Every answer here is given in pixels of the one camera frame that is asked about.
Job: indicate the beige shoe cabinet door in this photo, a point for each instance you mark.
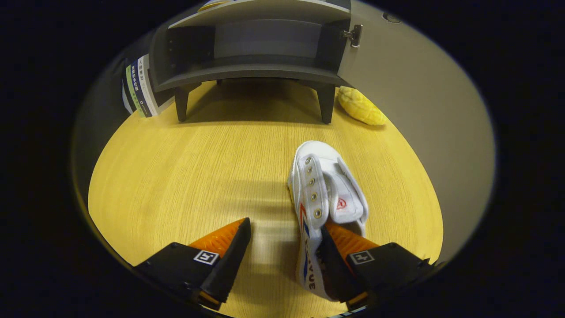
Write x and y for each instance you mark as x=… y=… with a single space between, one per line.
x=419 y=110

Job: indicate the yellow bumpy bread toy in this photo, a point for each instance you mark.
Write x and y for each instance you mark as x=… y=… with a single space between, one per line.
x=362 y=108

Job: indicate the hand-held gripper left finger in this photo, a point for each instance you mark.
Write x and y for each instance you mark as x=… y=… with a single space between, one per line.
x=229 y=265

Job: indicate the metal door hinge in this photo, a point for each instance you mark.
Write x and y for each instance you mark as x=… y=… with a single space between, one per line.
x=354 y=35

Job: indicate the white spine book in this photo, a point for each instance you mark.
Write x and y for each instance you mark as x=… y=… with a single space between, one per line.
x=152 y=88

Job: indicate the dark blue spine book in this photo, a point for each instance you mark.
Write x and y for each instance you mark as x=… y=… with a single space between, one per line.
x=142 y=88

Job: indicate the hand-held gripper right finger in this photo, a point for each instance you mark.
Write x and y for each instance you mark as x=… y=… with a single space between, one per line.
x=335 y=269

